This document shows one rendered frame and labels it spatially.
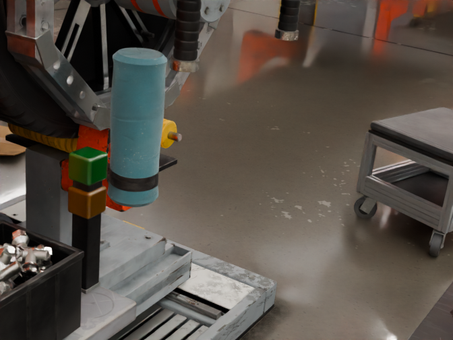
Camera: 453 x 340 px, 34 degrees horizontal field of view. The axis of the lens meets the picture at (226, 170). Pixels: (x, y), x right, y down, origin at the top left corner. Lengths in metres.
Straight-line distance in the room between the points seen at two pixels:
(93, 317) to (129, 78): 0.39
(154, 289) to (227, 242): 0.56
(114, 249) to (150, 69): 0.59
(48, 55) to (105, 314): 0.41
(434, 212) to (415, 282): 0.24
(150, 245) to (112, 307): 0.64
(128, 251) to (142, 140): 0.49
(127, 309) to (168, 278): 0.69
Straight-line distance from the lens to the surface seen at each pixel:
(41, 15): 1.16
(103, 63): 1.46
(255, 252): 2.17
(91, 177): 1.00
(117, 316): 1.04
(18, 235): 0.98
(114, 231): 1.74
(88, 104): 1.28
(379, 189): 2.39
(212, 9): 1.27
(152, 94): 1.20
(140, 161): 1.23
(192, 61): 1.09
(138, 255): 1.65
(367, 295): 2.06
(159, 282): 1.71
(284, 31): 1.38
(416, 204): 2.32
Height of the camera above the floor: 1.03
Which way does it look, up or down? 22 degrees down
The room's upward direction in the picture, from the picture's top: 6 degrees clockwise
